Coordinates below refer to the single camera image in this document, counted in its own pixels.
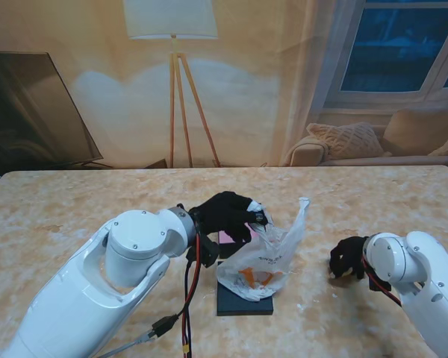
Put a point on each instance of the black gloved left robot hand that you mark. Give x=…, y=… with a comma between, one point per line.
x=224, y=214

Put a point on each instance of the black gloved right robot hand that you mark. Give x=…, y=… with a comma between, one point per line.
x=349, y=255

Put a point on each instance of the white plastic bag orange print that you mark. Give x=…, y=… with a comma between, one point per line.
x=269, y=261

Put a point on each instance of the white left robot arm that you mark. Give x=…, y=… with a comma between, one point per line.
x=86, y=287

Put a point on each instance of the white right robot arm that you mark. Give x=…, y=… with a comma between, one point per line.
x=422, y=279

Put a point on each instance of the black gift box pink inside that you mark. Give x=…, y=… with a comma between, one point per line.
x=226, y=238

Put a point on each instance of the black gift box lid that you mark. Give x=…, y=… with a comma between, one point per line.
x=235, y=306

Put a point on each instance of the printed living room backdrop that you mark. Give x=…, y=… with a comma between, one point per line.
x=246, y=93

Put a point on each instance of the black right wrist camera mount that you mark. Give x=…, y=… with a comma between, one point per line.
x=377, y=283

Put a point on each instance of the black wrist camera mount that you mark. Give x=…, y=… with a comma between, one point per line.
x=207, y=253
x=377, y=283

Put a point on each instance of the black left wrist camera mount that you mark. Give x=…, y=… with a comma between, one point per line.
x=207, y=253

